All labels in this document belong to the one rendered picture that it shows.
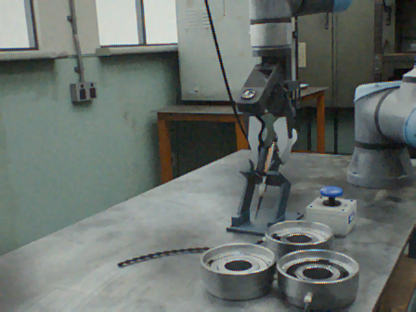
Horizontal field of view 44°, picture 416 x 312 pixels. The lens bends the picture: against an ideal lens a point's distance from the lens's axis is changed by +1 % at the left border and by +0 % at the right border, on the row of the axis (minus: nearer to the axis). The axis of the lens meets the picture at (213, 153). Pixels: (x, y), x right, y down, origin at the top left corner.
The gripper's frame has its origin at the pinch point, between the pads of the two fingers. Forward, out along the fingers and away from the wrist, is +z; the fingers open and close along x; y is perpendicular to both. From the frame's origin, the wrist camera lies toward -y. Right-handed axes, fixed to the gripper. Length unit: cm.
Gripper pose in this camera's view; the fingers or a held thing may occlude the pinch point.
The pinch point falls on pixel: (269, 158)
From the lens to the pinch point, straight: 97.3
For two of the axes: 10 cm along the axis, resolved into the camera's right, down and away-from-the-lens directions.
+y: 5.2, -2.0, 8.3
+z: 0.5, 9.8, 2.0
